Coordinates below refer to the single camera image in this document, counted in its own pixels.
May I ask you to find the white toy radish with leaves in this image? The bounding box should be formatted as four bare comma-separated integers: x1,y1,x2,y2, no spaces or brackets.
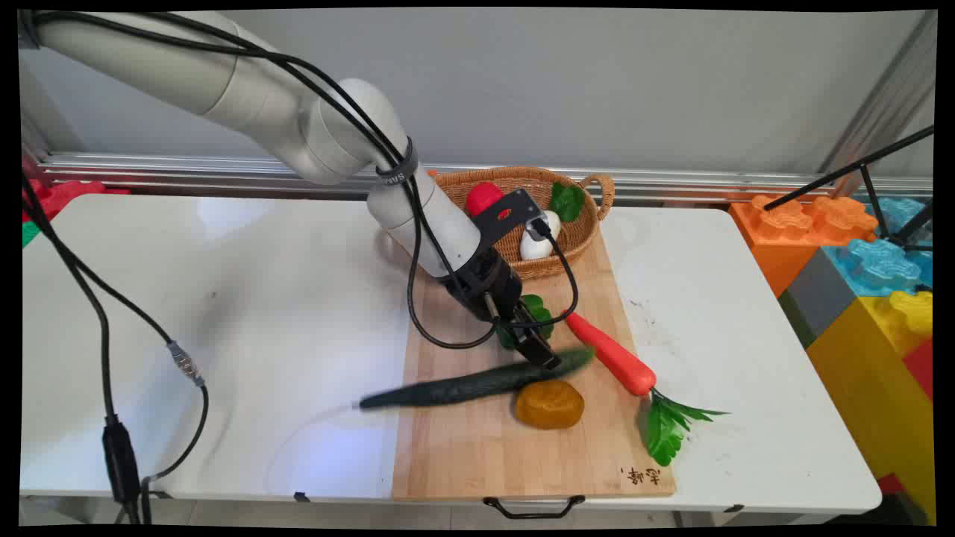
519,181,587,262

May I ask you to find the thin cable with metal connector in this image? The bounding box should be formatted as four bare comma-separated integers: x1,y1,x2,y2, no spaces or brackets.
22,175,210,524

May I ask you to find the blue foam building block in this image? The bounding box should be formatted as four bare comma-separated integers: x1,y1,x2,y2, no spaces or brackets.
821,195,935,298

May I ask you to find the black tripod stand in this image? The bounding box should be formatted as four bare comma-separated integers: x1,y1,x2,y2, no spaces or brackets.
763,125,936,254

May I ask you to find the thick black cable with adapter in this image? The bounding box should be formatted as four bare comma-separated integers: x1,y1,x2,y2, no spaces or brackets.
21,170,145,525

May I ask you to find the wooden cutting board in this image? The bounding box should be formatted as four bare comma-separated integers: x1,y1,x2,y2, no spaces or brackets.
392,224,677,501

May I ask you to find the orange toy carrot with leaves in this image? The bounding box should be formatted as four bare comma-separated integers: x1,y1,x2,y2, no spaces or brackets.
562,310,730,468

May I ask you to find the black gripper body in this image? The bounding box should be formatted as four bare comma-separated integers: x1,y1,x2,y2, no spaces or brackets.
439,248,525,324

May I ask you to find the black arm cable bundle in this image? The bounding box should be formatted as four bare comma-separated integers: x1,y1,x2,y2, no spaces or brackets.
28,10,580,351

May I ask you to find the dark green toy cucumber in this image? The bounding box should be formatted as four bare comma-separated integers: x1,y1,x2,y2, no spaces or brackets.
359,347,596,410

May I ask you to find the orange-brown toy potato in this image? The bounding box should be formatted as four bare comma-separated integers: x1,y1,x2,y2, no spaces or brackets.
514,379,586,431

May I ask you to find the black table handle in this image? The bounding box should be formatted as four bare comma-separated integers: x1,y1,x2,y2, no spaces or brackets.
482,494,587,521

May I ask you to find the red foam block beside yellow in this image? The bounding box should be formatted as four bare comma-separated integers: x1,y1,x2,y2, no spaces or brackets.
902,339,935,401

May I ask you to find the red toy pepper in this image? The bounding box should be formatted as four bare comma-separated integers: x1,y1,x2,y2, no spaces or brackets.
465,181,506,219

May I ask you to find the gray foam building block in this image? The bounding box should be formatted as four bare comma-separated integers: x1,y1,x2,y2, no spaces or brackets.
777,247,860,348

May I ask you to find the red studded foam block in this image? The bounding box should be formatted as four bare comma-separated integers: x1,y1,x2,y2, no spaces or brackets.
22,178,132,224

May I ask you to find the black velcro cable strap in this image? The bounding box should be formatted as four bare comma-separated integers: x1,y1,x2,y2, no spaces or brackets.
375,137,419,188

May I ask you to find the diagonal aluminium frame post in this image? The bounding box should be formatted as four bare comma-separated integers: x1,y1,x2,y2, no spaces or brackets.
819,10,938,196

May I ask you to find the green toy bell pepper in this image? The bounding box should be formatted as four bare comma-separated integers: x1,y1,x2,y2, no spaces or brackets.
497,294,556,351

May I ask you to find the horizontal aluminium rail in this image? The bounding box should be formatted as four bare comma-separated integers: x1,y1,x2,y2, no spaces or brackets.
36,152,934,207

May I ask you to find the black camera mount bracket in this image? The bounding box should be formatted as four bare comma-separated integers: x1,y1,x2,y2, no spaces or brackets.
472,189,542,251

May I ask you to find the orange foam building block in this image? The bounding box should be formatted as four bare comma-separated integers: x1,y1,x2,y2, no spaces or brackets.
728,195,880,298

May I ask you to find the woven wicker basket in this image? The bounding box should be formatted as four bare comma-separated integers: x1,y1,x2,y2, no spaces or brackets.
381,166,616,282

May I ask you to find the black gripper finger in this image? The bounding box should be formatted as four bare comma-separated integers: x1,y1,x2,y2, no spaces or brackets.
512,322,563,371
519,300,555,338

